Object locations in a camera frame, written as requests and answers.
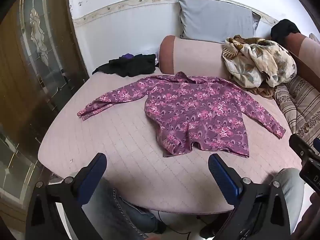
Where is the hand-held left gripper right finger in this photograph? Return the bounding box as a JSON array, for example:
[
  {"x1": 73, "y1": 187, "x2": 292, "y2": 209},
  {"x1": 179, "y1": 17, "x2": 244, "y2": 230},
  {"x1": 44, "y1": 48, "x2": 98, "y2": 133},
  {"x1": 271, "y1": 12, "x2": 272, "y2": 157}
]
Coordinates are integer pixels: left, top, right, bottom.
[{"x1": 208, "y1": 153, "x2": 292, "y2": 240}]

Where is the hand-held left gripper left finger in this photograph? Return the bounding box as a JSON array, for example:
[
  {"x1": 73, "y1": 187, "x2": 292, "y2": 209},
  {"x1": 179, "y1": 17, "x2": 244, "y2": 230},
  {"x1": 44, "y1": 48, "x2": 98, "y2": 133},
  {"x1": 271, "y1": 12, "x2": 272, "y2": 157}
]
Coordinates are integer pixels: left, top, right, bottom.
[{"x1": 25, "y1": 152, "x2": 108, "y2": 240}]

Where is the purple floral shirt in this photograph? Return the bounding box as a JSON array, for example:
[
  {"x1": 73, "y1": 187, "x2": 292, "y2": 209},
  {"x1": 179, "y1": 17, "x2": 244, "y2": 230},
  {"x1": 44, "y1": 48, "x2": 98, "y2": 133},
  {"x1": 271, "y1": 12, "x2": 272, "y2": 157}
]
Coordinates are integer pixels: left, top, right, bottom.
[{"x1": 77, "y1": 72, "x2": 286, "y2": 158}]

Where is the pile of black clothes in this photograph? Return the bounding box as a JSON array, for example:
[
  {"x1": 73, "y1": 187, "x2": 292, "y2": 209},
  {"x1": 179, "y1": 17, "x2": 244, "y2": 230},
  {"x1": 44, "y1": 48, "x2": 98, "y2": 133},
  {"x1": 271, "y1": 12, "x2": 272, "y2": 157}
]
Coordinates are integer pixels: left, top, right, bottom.
[{"x1": 92, "y1": 53, "x2": 157, "y2": 78}]

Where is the person's right hand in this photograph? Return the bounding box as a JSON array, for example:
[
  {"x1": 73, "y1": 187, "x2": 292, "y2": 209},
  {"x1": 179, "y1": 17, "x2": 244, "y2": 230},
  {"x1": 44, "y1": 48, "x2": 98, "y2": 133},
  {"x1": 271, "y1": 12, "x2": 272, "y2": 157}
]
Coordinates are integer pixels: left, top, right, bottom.
[{"x1": 291, "y1": 192, "x2": 320, "y2": 240}]

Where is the person's right leg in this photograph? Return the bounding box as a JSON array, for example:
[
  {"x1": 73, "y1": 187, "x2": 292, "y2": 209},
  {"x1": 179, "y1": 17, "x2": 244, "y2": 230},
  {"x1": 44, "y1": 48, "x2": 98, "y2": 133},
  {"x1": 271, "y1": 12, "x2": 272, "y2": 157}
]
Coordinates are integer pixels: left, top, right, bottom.
[{"x1": 264, "y1": 167, "x2": 306, "y2": 233}]

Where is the person's leg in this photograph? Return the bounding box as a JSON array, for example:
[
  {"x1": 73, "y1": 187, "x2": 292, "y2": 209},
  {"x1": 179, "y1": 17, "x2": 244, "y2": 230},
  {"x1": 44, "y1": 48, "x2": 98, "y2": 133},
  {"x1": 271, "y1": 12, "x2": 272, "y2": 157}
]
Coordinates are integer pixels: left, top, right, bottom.
[
  {"x1": 264, "y1": 167, "x2": 306, "y2": 233},
  {"x1": 85, "y1": 177, "x2": 162, "y2": 240}
]

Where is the person's left leg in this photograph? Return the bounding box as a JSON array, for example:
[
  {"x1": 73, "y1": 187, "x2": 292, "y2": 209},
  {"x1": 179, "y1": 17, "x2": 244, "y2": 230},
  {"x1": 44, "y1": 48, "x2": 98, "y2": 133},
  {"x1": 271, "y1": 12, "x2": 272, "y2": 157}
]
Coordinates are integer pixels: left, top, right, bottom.
[{"x1": 85, "y1": 177, "x2": 162, "y2": 240}]

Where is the striped beige cushion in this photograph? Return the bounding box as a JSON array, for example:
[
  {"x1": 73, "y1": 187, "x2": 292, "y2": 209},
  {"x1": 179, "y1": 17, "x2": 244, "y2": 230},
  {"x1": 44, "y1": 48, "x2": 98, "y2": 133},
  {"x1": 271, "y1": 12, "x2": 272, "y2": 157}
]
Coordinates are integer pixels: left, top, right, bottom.
[{"x1": 272, "y1": 75, "x2": 320, "y2": 143}]

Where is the black shoe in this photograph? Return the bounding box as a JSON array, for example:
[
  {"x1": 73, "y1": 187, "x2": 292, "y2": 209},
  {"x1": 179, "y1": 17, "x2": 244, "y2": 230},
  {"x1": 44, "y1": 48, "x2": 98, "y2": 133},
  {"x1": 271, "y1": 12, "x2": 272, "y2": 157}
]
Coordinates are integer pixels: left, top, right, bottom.
[{"x1": 199, "y1": 223, "x2": 218, "y2": 239}]

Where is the pink and brown bolster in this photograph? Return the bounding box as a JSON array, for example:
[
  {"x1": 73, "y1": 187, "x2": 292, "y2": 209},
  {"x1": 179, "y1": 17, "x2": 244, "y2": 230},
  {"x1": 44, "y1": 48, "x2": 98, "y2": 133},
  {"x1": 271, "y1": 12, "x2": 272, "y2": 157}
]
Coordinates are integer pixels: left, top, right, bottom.
[
  {"x1": 282, "y1": 32, "x2": 320, "y2": 98},
  {"x1": 159, "y1": 35, "x2": 240, "y2": 85}
]

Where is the beige floral blanket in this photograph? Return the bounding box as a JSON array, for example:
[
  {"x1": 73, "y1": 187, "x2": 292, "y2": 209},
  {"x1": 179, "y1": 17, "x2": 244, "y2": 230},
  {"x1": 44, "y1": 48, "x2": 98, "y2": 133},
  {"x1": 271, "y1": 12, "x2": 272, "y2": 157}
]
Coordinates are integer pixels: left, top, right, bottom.
[{"x1": 222, "y1": 36, "x2": 297, "y2": 88}]

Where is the black cloth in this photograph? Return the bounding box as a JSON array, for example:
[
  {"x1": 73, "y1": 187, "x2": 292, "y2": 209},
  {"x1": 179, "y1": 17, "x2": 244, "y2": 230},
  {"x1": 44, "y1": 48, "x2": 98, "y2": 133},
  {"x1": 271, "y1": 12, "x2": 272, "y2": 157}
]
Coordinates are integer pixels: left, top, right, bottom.
[{"x1": 271, "y1": 19, "x2": 301, "y2": 43}]

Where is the wooden door with glass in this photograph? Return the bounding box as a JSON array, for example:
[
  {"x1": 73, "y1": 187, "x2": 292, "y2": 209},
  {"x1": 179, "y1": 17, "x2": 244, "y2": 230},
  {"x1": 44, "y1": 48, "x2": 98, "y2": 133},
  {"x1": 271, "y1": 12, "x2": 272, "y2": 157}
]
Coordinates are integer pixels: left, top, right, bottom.
[{"x1": 0, "y1": 0, "x2": 90, "y2": 220}]

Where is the grey pillow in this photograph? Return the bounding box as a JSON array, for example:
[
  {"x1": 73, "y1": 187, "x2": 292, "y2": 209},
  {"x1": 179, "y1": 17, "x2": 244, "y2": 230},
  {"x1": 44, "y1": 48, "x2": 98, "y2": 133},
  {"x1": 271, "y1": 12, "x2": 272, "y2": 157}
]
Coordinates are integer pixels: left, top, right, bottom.
[{"x1": 176, "y1": 0, "x2": 261, "y2": 44}]

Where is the black cable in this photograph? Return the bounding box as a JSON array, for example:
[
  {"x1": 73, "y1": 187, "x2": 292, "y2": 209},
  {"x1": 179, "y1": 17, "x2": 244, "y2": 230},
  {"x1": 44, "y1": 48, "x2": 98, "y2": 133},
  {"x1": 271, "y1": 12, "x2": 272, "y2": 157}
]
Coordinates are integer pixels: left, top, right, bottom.
[{"x1": 157, "y1": 210, "x2": 202, "y2": 237}]

